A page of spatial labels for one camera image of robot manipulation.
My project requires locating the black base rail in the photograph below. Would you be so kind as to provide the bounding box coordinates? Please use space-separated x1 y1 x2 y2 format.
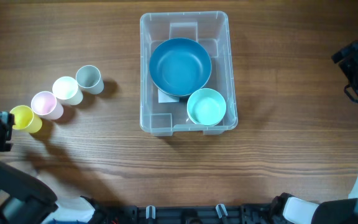
82 195 291 224

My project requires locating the green bowl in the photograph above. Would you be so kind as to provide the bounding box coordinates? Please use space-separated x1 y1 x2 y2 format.
186 88 227 126

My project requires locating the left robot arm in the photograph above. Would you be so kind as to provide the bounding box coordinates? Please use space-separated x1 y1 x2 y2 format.
0 111 97 224

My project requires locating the yellow cup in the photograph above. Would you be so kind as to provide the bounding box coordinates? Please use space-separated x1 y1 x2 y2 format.
10 105 42 134

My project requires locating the white label in bin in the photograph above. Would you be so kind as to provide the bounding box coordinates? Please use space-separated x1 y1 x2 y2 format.
158 90 180 103

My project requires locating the cream cup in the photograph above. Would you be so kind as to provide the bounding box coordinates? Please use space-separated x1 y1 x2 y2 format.
52 77 83 105

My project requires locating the pink cup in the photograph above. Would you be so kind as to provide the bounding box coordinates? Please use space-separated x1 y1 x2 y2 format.
30 91 63 119

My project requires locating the blue plate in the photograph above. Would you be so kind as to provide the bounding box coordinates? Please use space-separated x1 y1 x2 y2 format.
149 38 212 97

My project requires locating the clear plastic storage bin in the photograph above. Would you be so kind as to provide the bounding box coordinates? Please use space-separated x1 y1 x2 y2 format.
140 11 238 136

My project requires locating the grey cup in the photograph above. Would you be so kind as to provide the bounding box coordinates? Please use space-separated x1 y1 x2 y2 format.
75 65 104 95

